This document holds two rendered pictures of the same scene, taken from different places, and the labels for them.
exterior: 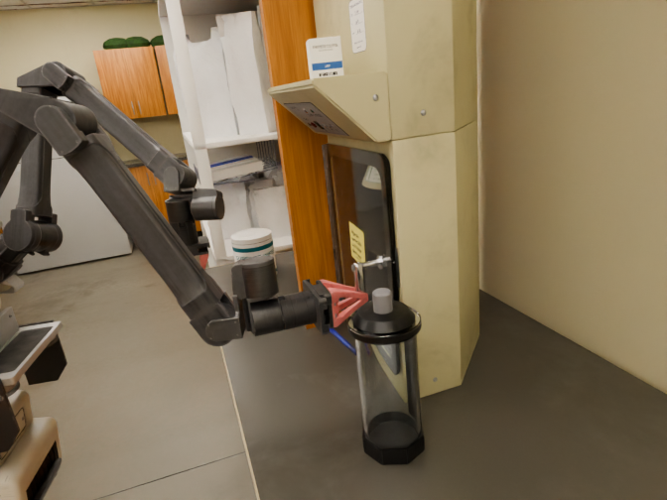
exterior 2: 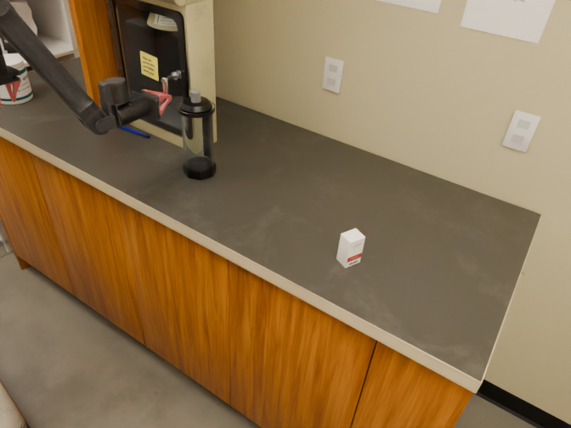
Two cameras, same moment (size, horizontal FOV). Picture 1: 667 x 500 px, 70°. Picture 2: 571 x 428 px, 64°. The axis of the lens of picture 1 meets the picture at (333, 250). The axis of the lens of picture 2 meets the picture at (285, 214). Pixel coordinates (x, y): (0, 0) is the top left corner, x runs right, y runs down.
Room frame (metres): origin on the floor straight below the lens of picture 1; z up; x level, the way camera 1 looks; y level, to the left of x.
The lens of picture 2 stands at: (-0.46, 0.55, 1.75)
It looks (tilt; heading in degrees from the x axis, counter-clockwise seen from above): 38 degrees down; 318
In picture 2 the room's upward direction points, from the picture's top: 5 degrees clockwise
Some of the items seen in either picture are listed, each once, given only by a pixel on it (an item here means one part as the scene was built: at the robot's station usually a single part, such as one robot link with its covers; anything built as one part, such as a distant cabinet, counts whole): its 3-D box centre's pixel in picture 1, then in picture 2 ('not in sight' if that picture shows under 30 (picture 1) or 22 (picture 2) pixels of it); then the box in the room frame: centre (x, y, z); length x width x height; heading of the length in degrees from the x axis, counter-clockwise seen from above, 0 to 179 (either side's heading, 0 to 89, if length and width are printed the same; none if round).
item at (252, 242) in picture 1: (254, 255); (8, 79); (1.47, 0.26, 1.02); 0.13 x 0.13 x 0.15
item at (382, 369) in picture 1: (388, 380); (198, 137); (0.63, -0.06, 1.06); 0.11 x 0.11 x 0.21
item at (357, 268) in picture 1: (368, 283); (170, 88); (0.77, -0.05, 1.17); 0.05 x 0.03 x 0.10; 107
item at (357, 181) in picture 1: (360, 250); (151, 69); (0.88, -0.05, 1.19); 0.30 x 0.01 x 0.40; 17
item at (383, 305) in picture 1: (383, 312); (195, 102); (0.63, -0.06, 1.18); 0.09 x 0.09 x 0.07
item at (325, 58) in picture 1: (325, 59); not in sight; (0.82, -0.02, 1.54); 0.05 x 0.05 x 0.06; 6
